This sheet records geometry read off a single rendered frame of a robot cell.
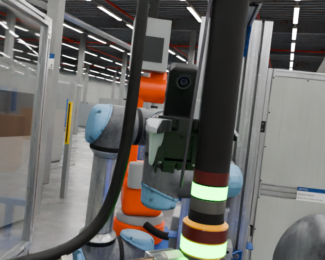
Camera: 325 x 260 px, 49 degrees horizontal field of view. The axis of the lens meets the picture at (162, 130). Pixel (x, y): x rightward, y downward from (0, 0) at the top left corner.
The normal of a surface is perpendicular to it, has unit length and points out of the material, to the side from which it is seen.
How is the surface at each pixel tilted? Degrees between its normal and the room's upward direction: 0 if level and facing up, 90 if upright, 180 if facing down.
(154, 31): 90
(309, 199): 90
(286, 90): 91
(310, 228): 52
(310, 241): 71
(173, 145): 90
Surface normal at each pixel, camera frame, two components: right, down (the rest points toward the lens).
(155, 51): 0.15, 0.07
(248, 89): -0.13, 0.04
